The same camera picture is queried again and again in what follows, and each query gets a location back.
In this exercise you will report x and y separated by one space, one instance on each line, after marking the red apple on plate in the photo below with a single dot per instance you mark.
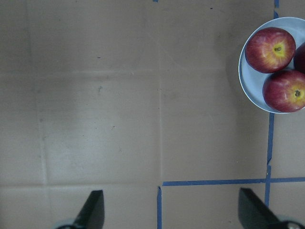
299 58
270 50
284 91

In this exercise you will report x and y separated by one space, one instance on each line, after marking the light blue plate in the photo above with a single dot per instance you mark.
251 80

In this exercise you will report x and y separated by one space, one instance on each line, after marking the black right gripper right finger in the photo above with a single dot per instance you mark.
254 214

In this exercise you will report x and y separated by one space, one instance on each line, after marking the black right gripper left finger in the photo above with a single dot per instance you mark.
92 214

